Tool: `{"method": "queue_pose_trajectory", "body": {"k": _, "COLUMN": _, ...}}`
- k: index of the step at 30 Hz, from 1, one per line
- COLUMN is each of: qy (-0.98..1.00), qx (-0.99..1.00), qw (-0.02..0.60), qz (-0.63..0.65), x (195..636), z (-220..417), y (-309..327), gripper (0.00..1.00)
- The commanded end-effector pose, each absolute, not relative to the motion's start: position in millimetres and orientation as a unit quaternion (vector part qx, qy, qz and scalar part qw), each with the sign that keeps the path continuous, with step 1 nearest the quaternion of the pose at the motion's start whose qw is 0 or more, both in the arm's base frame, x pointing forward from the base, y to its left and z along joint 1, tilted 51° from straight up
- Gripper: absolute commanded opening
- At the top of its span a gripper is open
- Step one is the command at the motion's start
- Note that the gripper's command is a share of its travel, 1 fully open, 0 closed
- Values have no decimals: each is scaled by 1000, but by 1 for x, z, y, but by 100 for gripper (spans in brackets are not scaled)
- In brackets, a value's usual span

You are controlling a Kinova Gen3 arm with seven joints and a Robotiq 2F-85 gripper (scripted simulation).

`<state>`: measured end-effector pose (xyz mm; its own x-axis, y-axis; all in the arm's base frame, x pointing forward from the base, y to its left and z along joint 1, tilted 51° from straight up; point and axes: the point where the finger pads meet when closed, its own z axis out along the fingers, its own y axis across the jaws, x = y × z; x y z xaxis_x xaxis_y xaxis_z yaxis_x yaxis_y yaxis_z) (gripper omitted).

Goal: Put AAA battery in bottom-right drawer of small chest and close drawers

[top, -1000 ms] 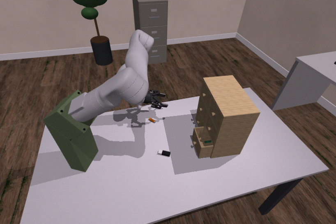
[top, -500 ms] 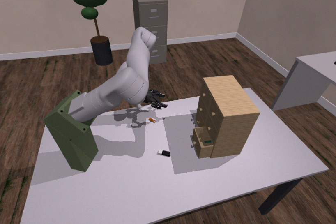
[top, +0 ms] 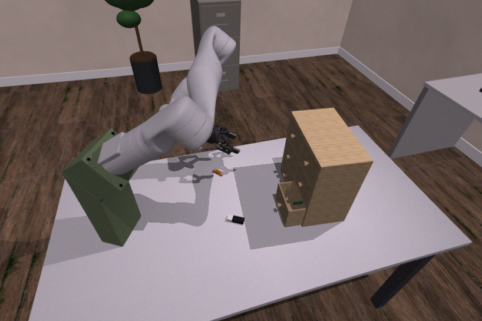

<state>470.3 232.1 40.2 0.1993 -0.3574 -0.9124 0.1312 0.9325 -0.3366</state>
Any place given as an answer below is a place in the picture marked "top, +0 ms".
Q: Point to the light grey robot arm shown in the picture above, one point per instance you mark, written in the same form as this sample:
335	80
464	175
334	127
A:
188	118

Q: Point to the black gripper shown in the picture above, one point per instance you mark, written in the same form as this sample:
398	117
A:
219	137

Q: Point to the brown wooden drawer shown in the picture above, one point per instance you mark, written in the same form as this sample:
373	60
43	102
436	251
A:
310	163
286	173
286	194
296	136
291	156
303	184

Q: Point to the brown wooden chest of drawers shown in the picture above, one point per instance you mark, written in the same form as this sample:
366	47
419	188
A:
343	161

